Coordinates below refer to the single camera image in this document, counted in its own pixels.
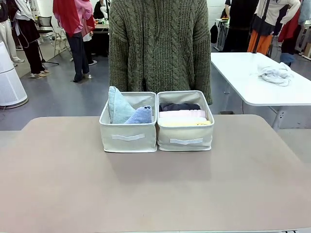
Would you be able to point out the periwinkle blue towel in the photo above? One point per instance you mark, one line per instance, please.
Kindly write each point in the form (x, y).
(141, 116)

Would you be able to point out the yellow towel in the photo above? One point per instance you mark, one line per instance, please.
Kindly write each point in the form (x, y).
(184, 122)

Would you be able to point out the light teal towel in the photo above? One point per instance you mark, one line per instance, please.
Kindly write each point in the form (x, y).
(119, 109)

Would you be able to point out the white folding step stool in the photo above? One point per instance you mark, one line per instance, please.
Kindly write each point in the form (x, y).
(59, 43)

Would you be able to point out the dark navy rolled towel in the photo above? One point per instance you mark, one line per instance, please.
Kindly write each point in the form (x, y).
(179, 107)

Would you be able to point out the pink rolled towel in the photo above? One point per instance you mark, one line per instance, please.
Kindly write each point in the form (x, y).
(182, 113)

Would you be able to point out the cream fabric storage box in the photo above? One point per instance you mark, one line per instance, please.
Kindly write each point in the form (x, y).
(128, 143)
(184, 144)

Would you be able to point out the person in green knit sweater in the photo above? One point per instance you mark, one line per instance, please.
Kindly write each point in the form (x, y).
(160, 48)

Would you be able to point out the white table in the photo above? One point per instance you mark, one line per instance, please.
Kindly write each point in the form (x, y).
(238, 70)

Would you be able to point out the black backpack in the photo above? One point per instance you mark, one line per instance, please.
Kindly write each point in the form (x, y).
(214, 34)

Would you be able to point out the grey metal rack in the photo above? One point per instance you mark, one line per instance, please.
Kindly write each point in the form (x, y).
(223, 36)

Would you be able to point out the seated person in black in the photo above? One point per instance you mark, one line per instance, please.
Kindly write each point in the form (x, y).
(98, 11)

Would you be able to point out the black tripod stand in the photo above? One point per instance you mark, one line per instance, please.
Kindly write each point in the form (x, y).
(45, 60)

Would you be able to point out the person in long black coat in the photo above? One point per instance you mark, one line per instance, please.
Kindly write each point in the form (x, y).
(239, 24)

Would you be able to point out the crumpled white cloth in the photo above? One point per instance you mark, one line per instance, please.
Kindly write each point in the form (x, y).
(274, 72)

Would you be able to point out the person with red scarf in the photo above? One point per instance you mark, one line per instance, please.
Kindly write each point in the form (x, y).
(73, 19)

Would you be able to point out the black mesh office chair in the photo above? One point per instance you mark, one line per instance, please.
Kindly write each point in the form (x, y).
(45, 23)

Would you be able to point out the white air purifier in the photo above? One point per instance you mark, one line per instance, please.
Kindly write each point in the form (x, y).
(9, 80)

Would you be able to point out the person in black dress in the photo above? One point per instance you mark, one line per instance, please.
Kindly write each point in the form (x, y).
(29, 31)

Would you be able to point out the person in orange trousers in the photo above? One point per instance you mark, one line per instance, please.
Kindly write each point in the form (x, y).
(272, 12)

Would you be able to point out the person in red jacket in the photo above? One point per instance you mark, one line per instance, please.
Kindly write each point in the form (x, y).
(289, 31)

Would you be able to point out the person in white trousers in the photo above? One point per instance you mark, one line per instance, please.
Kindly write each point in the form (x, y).
(6, 36)

